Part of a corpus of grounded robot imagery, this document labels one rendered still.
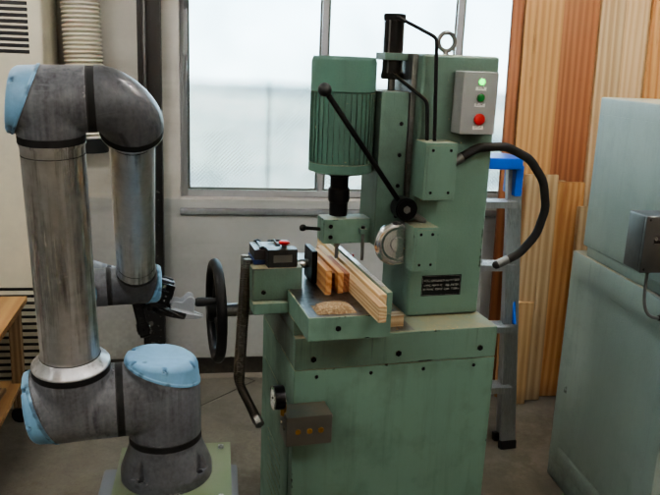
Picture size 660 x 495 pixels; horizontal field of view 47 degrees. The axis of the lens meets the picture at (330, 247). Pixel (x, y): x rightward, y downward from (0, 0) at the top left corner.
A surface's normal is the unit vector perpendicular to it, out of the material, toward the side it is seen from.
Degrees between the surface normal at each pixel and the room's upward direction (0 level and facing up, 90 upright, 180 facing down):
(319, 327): 90
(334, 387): 90
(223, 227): 90
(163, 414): 90
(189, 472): 70
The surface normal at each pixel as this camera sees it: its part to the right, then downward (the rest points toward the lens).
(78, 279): 0.73, 0.28
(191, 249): 0.14, 0.25
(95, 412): 0.28, 0.05
